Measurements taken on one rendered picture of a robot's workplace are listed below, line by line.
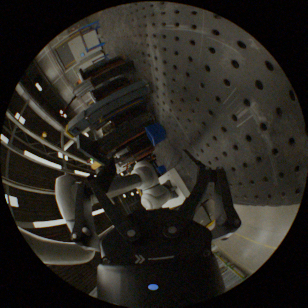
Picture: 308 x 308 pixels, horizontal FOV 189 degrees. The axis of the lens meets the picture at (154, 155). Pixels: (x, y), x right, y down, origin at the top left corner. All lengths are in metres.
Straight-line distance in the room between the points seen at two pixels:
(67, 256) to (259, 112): 0.40
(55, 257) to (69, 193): 0.32
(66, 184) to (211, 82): 0.55
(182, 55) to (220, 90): 0.12
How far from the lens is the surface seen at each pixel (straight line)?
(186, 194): 0.91
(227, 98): 0.22
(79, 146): 0.59
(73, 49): 8.52
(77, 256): 0.26
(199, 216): 3.18
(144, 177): 0.73
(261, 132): 0.21
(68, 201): 0.46
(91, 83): 0.61
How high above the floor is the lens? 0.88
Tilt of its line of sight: 6 degrees down
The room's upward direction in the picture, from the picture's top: 120 degrees counter-clockwise
